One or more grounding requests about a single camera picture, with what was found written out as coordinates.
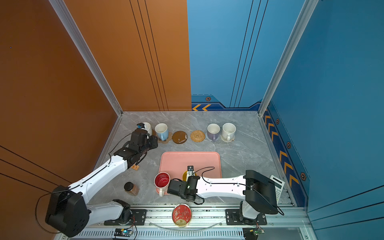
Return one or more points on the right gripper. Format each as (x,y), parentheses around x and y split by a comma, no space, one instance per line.
(183,197)

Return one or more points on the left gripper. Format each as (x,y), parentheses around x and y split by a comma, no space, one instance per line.
(154,141)

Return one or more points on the yellow mug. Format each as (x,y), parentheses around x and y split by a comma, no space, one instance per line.
(184,175)

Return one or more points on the cream mug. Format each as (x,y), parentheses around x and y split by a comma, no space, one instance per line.
(148,128)

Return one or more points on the light blue mug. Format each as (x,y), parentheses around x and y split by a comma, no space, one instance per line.
(162,131)

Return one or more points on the paw print cork coaster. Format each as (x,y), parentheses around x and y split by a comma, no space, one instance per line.
(167,140)

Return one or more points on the glossy dark brown coaster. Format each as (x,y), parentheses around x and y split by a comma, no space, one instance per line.
(179,137)

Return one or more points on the woven rattan coaster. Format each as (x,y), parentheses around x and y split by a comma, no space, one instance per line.
(197,136)

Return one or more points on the white zigzag woven coaster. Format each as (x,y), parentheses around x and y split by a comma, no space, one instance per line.
(227,139)

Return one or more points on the purple mug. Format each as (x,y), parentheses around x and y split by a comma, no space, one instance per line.
(213,132)

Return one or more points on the white mug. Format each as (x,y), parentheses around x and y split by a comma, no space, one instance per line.
(228,129)

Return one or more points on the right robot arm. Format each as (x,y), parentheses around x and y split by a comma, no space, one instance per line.
(259,194)

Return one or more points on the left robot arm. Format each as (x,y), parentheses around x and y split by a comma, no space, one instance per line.
(69,209)

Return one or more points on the red mug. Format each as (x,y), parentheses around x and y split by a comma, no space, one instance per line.
(162,181)

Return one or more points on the pink tray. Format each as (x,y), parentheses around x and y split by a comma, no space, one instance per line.
(176,163)

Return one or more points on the brown spice jar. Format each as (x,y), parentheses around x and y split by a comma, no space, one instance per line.
(131,188)

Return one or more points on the left green circuit board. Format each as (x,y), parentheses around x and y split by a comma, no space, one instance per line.
(124,234)

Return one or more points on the right circuit board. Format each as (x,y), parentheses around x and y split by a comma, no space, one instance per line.
(252,233)

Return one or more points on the white calculator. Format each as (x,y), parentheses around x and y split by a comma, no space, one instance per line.
(279,186)

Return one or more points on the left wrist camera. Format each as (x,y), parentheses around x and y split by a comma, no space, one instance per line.
(141,126)

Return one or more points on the aluminium front rail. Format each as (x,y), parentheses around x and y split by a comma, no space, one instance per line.
(208,223)

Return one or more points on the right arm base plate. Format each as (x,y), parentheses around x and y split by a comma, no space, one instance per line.
(233,217)

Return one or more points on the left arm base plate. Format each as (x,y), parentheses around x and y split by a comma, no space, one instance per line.
(129,217)

